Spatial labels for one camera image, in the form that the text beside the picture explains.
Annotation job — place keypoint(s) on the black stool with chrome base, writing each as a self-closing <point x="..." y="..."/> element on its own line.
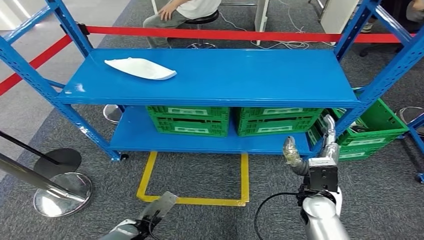
<point x="202" y="18"/>

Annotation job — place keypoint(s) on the blue metal shelf rack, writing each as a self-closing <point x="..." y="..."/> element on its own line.
<point x="418" y="142"/>
<point x="232" y="76"/>

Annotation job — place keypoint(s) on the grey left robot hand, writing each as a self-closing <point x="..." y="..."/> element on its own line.
<point x="160" y="205"/>

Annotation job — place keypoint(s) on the chrome round base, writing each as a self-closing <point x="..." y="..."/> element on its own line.
<point x="400" y="116"/>

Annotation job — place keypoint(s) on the green plastic crate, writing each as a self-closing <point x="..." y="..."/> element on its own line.
<point x="371" y="153"/>
<point x="248" y="114"/>
<point x="377" y="122"/>

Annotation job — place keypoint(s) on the grey metal frame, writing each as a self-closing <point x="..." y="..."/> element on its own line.
<point x="314" y="6"/>

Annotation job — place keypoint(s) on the black stanchion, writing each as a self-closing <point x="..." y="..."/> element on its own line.
<point x="64" y="160"/>

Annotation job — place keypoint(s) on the black barrier post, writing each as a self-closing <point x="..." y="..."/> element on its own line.
<point x="112" y="114"/>

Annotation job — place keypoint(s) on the white curved plastic part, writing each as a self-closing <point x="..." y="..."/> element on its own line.
<point x="142" y="68"/>

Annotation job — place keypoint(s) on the person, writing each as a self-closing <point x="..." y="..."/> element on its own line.
<point x="415" y="10"/>
<point x="198" y="6"/>

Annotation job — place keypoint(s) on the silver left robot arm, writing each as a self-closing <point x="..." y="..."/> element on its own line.
<point x="122" y="232"/>

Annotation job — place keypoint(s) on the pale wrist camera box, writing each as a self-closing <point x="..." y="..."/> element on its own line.
<point x="323" y="175"/>

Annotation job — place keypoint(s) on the yellow floor tape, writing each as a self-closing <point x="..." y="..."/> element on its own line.
<point x="245" y="179"/>

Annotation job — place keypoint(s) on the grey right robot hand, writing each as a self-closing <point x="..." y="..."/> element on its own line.
<point x="291" y="152"/>

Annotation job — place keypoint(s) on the green crate with white label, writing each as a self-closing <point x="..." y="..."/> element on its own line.
<point x="165" y="130"/>
<point x="155" y="114"/>
<point x="246" y="130"/>

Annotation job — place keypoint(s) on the white board panel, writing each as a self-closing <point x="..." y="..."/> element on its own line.
<point x="338" y="15"/>

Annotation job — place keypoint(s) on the red barrier belt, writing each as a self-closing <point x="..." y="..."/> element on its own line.
<point x="232" y="34"/>
<point x="36" y="61"/>

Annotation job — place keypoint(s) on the chrome stanchion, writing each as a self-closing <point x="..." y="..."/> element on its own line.
<point x="63" y="195"/>

